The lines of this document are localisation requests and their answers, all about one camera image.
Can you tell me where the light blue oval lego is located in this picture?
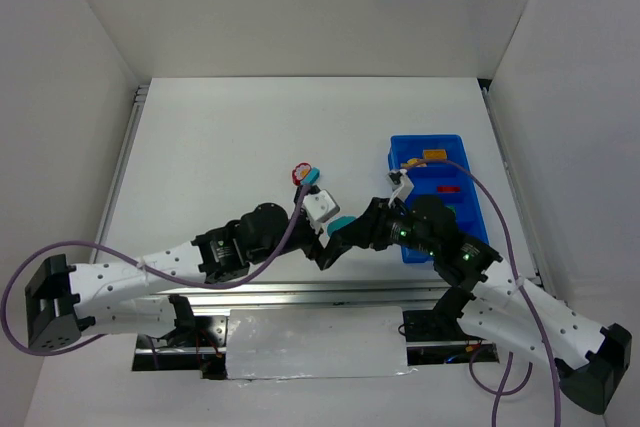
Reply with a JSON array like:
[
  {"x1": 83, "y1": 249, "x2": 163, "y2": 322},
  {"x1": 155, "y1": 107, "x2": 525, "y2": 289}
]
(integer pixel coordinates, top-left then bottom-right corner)
[{"x1": 326, "y1": 216, "x2": 356, "y2": 237}]

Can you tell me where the yellow lego brick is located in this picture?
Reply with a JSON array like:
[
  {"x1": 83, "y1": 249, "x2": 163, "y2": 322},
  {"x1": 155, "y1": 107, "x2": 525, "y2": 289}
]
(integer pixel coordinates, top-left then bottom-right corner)
[{"x1": 401, "y1": 158, "x2": 420, "y2": 168}]

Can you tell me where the small red lego brick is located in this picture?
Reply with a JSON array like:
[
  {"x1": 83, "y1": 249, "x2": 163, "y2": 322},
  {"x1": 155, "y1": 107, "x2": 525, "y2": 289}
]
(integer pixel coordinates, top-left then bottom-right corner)
[{"x1": 436, "y1": 185, "x2": 461, "y2": 194}]

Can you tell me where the orange lego brick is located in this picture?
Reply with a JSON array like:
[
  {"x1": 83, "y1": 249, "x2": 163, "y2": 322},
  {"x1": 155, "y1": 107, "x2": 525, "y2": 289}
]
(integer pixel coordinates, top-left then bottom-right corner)
[{"x1": 422, "y1": 149, "x2": 448, "y2": 160}]

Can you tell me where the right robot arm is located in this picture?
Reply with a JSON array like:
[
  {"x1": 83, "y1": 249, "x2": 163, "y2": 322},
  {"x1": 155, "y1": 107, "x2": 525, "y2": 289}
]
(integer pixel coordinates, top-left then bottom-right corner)
[{"x1": 326, "y1": 195, "x2": 632, "y2": 415}]

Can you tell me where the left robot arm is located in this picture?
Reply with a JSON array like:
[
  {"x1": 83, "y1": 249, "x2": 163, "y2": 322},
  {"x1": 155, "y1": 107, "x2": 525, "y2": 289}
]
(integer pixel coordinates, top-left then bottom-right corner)
[{"x1": 24, "y1": 194, "x2": 354, "y2": 356}]

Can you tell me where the light blue long lego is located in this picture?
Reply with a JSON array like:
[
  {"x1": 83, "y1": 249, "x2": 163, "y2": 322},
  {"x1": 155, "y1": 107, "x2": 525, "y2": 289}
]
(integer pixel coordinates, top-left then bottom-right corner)
[{"x1": 301, "y1": 167, "x2": 320, "y2": 185}]

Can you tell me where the red flower lego piece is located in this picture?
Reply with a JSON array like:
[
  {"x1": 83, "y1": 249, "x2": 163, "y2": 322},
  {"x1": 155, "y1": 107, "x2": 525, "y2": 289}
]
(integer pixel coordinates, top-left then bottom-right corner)
[{"x1": 291, "y1": 162, "x2": 312, "y2": 186}]

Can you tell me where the blue compartment tray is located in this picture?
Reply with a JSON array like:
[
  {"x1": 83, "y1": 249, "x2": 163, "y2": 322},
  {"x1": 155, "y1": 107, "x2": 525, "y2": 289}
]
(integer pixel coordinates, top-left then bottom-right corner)
[{"x1": 388, "y1": 134, "x2": 488, "y2": 242}]

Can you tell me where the white foil cover plate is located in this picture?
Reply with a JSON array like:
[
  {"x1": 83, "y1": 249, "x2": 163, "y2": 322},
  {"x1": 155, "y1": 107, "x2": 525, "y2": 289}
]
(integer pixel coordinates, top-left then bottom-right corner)
[{"x1": 226, "y1": 306, "x2": 410, "y2": 380}]

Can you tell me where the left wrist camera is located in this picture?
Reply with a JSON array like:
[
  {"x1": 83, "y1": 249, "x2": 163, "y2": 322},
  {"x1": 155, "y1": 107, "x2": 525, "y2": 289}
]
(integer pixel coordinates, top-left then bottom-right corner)
[{"x1": 302, "y1": 186, "x2": 340, "y2": 232}]

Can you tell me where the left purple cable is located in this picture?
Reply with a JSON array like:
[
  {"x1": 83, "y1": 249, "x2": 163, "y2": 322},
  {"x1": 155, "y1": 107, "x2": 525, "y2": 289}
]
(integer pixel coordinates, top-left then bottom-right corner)
[{"x1": 0, "y1": 182, "x2": 314, "y2": 371}]

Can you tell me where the aluminium frame rail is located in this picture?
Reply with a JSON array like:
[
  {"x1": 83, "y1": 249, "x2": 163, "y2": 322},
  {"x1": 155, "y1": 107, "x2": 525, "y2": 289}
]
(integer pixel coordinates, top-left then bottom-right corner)
[{"x1": 94, "y1": 279, "x2": 451, "y2": 308}]

